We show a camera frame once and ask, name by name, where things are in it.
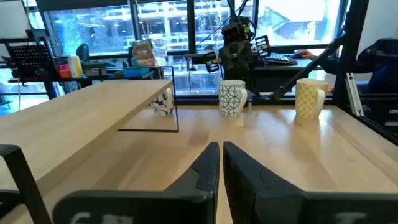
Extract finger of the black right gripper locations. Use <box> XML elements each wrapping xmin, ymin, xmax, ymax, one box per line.
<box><xmin>205</xmin><ymin>51</ymin><xmax>221</xmax><ymax>73</ymax></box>
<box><xmin>254</xmin><ymin>35</ymin><xmax>271</xmax><ymax>58</ymax></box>

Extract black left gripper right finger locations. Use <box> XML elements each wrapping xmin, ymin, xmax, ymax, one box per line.
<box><xmin>223</xmin><ymin>141</ymin><xmax>398</xmax><ymax>224</ymax></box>

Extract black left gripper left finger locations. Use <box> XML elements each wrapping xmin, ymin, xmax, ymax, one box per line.
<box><xmin>52</xmin><ymin>141</ymin><xmax>221</xmax><ymax>224</ymax></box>

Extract white mug blue lattice print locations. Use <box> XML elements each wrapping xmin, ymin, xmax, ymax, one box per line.
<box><xmin>218</xmin><ymin>79</ymin><xmax>248</xmax><ymax>118</ymax></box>

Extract white mug dark floral print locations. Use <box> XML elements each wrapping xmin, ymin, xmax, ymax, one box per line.
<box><xmin>150</xmin><ymin>86</ymin><xmax>175</xmax><ymax>116</ymax></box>

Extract black computer keyboard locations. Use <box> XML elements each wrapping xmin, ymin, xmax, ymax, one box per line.
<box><xmin>264</xmin><ymin>52</ymin><xmax>299</xmax><ymax>66</ymax></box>

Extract black office desk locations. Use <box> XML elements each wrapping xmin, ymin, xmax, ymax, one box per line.
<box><xmin>253</xmin><ymin>57</ymin><xmax>323</xmax><ymax>93</ymax></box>

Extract person's hand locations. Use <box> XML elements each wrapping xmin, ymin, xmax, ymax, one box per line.
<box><xmin>297</xmin><ymin>49</ymin><xmax>317</xmax><ymax>60</ymax></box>

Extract stack of cardboard boxes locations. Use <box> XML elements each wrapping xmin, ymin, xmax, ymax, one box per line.
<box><xmin>132</xmin><ymin>39</ymin><xmax>156</xmax><ymax>68</ymax></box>

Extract blue plastic bin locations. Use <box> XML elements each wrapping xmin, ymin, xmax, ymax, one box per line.
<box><xmin>123</xmin><ymin>67</ymin><xmax>150</xmax><ymax>78</ymax></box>

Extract silver aluminium bar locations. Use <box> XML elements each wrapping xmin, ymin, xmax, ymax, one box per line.
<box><xmin>345</xmin><ymin>73</ymin><xmax>365</xmax><ymax>118</ymax></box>

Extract person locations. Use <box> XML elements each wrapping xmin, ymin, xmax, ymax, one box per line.
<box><xmin>313</xmin><ymin>37</ymin><xmax>398</xmax><ymax>94</ymax></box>

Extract grey box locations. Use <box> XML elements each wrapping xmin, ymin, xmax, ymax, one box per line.
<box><xmin>82</xmin><ymin>62</ymin><xmax>108</xmax><ymax>77</ymax></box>

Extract black office chair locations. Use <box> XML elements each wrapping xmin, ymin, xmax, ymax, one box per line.
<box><xmin>75</xmin><ymin>42</ymin><xmax>90</xmax><ymax>63</ymax></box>

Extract white yellow bottle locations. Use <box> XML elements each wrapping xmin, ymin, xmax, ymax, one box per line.
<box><xmin>67</xmin><ymin>55</ymin><xmax>84</xmax><ymax>78</ymax></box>

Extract wooden shelf black metal legs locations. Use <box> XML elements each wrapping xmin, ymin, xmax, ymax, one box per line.
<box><xmin>0</xmin><ymin>79</ymin><xmax>180</xmax><ymax>224</ymax></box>

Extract orange pink container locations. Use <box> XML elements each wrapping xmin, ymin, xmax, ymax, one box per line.
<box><xmin>57</xmin><ymin>63</ymin><xmax>72</xmax><ymax>79</ymax></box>

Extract black pegboard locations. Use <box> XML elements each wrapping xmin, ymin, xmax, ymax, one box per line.
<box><xmin>6</xmin><ymin>42</ymin><xmax>58</xmax><ymax>82</ymax></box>

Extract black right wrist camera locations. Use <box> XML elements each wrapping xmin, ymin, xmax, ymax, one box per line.
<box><xmin>221</xmin><ymin>17</ymin><xmax>251</xmax><ymax>44</ymax></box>

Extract black window frame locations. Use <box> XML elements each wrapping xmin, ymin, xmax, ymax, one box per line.
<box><xmin>35</xmin><ymin>0</ymin><xmax>352</xmax><ymax>105</ymax></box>

